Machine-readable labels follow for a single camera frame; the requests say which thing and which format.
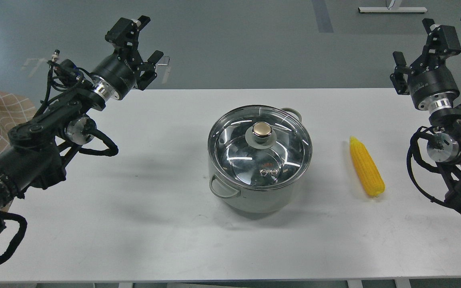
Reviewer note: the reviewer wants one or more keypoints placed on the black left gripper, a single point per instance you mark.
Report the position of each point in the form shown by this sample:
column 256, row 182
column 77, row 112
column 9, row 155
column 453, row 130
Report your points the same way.
column 124, row 69

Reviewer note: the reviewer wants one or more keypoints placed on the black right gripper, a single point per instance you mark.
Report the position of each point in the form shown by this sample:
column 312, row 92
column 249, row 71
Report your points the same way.
column 428, row 76

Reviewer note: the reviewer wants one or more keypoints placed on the yellow corn cob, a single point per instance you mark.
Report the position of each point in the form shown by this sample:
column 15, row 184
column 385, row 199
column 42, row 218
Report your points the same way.
column 365, row 168

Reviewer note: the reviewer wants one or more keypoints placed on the glass pot lid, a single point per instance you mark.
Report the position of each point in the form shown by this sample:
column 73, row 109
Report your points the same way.
column 260, row 147

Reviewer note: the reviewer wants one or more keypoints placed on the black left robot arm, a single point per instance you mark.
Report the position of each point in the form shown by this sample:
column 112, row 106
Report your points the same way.
column 41, row 148

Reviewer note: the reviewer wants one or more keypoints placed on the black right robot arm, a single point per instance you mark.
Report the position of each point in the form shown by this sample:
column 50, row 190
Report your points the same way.
column 437, row 149

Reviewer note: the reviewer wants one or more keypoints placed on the stainless steel pot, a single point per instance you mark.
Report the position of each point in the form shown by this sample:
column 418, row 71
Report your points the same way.
column 249, row 200

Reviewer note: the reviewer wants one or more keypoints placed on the white table base bar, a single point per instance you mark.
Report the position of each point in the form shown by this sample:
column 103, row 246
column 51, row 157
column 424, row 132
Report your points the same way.
column 416, row 10

